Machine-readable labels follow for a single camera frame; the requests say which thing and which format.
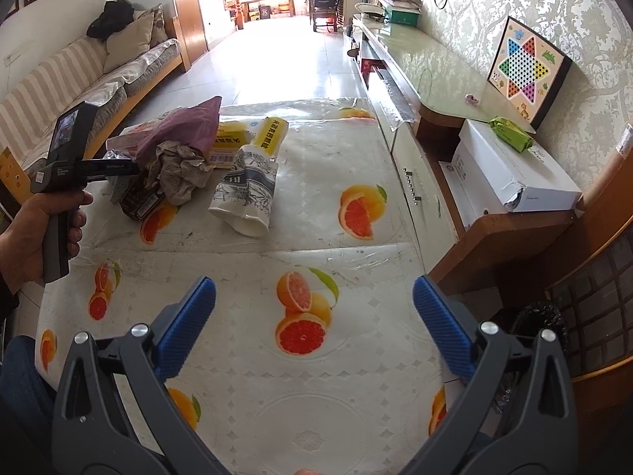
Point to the large white cardboard box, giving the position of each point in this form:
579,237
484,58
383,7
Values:
499,173

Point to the brown paper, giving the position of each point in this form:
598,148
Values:
180,173

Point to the white wall socket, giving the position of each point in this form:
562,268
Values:
624,139

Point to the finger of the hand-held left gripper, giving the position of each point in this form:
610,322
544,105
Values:
111,167

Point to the patterned pillow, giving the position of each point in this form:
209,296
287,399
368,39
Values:
159,24

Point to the brown wooden lattice furniture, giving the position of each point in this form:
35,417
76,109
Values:
598,307

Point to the low wooden bench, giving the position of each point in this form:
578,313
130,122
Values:
269,5

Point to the black plastic bag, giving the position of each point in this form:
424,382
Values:
539,324

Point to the striped sofa cover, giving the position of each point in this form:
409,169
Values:
54,79

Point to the yellow cardboard box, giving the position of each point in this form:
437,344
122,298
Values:
232,136

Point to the long television cabinet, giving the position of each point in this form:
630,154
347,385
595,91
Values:
425,64

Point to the black cloth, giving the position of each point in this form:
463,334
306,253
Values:
111,19

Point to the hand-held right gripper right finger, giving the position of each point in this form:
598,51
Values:
442,329

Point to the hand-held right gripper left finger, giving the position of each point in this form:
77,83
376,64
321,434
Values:
185,329

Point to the red box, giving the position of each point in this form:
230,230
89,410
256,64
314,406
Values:
372,67

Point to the beige pillow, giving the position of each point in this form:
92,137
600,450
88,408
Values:
128,42

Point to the white dish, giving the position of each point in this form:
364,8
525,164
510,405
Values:
369,10

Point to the wooden frame sofa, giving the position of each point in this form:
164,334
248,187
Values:
59,84

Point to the yellow tube pack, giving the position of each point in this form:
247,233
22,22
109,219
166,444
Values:
271,136

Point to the wooden stair post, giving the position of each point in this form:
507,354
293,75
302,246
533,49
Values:
239,2

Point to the mauve plastic bag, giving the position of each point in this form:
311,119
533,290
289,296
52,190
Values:
183,128

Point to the white floral pouch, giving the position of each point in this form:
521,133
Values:
245,193

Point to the green packet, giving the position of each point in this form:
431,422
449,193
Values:
512,133

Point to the fruit print tablecloth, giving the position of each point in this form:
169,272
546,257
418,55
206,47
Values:
296,257

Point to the star checkers game board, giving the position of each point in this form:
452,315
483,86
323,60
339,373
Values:
526,72

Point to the green box with papers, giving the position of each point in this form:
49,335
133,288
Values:
401,10

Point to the person's left hand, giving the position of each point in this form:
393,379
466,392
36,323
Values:
27,242

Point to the person's leg in jeans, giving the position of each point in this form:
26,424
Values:
22,391

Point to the dark brown packet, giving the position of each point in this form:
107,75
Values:
141,200

